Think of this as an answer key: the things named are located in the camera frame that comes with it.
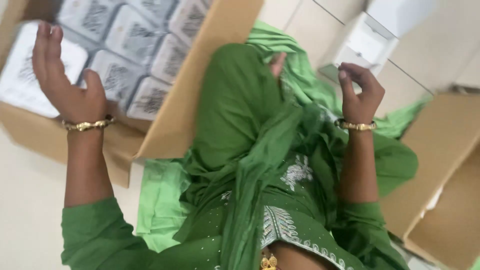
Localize light green trousers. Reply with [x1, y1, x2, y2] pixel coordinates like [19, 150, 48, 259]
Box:
[136, 20, 433, 253]

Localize open cardboard carton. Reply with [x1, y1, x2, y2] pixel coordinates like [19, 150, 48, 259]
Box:
[0, 0, 265, 189]

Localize green embroidered dress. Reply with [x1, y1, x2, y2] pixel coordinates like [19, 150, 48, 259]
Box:
[61, 43, 419, 270]

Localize dark green sheer scarf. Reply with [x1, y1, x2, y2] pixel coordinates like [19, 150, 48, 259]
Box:
[173, 101, 338, 270]

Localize group of white printed packets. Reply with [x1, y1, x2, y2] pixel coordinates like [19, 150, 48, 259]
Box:
[0, 0, 214, 121]

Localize gold necklace pendant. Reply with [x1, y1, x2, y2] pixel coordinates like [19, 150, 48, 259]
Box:
[259, 252, 278, 270]

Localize brown cardboard box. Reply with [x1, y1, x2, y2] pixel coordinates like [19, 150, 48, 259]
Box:
[378, 92, 480, 270]

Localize gold bangle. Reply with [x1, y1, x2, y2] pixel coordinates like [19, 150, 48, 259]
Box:
[334, 118, 377, 132]
[62, 115, 115, 132]

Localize person's right hand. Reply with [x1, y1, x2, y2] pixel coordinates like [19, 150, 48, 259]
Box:
[337, 62, 386, 124]

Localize small white plastic box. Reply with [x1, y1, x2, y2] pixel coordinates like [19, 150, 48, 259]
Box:
[318, 11, 399, 85]

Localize person's left hand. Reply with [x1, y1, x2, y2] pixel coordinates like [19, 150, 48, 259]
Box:
[32, 20, 108, 124]

